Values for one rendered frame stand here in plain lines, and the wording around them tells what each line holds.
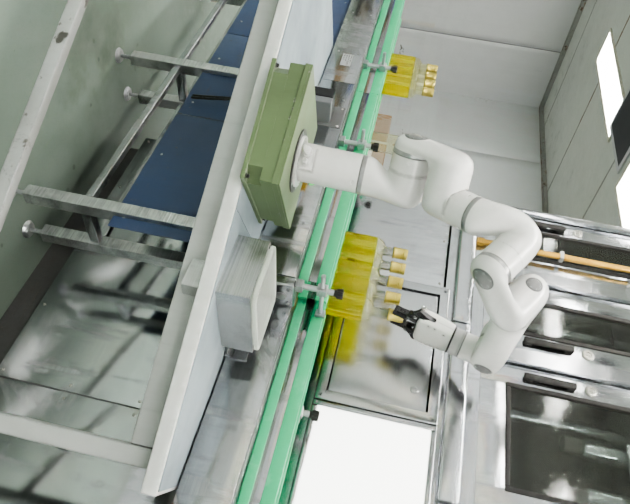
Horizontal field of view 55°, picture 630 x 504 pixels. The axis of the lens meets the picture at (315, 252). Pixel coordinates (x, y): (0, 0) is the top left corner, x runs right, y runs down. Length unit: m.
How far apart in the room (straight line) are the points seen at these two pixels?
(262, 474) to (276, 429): 0.11
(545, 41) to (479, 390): 6.40
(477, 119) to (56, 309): 6.54
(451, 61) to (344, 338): 6.46
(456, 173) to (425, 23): 6.50
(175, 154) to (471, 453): 1.22
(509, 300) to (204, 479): 0.75
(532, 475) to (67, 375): 1.29
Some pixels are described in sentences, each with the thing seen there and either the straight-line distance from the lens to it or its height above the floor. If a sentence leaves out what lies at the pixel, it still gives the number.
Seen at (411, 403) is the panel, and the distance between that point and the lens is 1.73.
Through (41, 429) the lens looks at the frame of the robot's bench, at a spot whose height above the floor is 0.46.
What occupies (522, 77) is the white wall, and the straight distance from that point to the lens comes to 8.14.
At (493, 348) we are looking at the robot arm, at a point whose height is 1.39.
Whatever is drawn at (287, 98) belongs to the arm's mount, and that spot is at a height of 0.81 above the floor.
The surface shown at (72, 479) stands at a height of 0.45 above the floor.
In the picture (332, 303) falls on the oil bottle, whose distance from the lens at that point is 1.68.
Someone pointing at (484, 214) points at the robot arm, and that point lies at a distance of 1.33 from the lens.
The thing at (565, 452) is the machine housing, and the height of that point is 1.67.
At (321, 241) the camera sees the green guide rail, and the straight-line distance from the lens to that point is 1.68.
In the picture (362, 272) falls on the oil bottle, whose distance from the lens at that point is 1.76.
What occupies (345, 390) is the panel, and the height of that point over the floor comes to 1.06.
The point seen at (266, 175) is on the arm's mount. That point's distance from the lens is 1.33.
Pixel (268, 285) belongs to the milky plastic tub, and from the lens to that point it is 1.52.
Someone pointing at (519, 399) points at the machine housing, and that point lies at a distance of 1.88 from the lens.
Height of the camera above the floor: 1.08
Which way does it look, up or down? 6 degrees down
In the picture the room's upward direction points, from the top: 101 degrees clockwise
